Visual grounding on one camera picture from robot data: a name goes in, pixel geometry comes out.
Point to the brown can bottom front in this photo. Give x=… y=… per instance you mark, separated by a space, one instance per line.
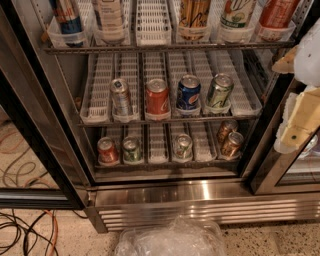
x=232 y=144

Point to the Red Bull can blue silver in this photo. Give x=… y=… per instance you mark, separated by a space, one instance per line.
x=69 y=29

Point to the right glass fridge door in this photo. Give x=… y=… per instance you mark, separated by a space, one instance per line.
x=275 y=168

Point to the green can middle shelf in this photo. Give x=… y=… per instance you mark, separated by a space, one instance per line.
x=220 y=89

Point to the green can bottom shelf left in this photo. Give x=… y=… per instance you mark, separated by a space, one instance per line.
x=131 y=149

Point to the brown can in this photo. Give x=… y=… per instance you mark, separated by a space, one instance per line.
x=232 y=144
x=226 y=127

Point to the white beige bottle top shelf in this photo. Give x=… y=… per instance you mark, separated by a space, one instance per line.
x=111 y=19

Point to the clear plastic bag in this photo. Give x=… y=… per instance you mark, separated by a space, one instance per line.
x=181 y=237

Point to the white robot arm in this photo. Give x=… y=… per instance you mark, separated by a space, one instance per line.
x=311 y=40

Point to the empty white tray top shelf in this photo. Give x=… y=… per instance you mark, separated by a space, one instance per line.
x=153 y=25

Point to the red can bottom shelf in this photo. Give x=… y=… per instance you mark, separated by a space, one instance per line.
x=107 y=150

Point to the empty white tray middle left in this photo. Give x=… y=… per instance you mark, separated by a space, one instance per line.
x=95 y=103

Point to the blue Pepsi can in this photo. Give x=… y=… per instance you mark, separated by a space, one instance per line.
x=188 y=92

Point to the silver can middle shelf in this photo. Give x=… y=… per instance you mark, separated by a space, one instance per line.
x=121 y=97

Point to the white green can bottom shelf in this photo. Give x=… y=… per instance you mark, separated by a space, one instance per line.
x=182 y=146

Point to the open glass fridge door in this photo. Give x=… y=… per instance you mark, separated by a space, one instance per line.
x=38 y=92

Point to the stainless steel fridge base grille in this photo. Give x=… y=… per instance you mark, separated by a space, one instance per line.
x=118 y=207

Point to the brown can bottom rear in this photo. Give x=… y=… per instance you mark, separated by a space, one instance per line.
x=226 y=127

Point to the red Coca-Cola can middle shelf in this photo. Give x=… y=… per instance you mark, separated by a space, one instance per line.
x=157 y=93

